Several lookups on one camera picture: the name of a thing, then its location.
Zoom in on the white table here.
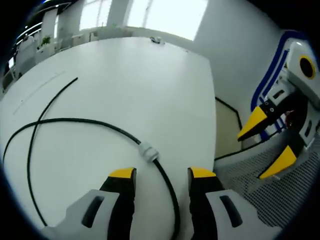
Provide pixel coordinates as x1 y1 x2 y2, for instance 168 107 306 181
0 36 217 240

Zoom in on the green potted plant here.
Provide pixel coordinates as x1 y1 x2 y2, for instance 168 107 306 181
38 35 52 49

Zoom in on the grey perforated mesh surface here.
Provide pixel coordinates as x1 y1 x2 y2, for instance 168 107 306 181
214 138 320 230

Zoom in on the grey cable gland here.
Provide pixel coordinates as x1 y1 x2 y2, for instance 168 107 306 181
138 140 160 164

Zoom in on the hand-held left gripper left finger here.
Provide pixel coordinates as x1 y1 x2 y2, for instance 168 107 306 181
41 166 138 240

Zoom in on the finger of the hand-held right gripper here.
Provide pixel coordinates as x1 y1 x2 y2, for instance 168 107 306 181
259 116 318 181
236 81 309 142

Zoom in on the small white and black object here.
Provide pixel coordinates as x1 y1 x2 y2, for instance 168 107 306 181
149 36 166 46

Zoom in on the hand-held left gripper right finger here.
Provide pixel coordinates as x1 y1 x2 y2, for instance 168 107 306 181
187 166 283 240

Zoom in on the black cable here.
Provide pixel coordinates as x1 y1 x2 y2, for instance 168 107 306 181
2 77 181 240

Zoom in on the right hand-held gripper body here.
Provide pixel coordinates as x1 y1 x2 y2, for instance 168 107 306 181
284 40 320 112

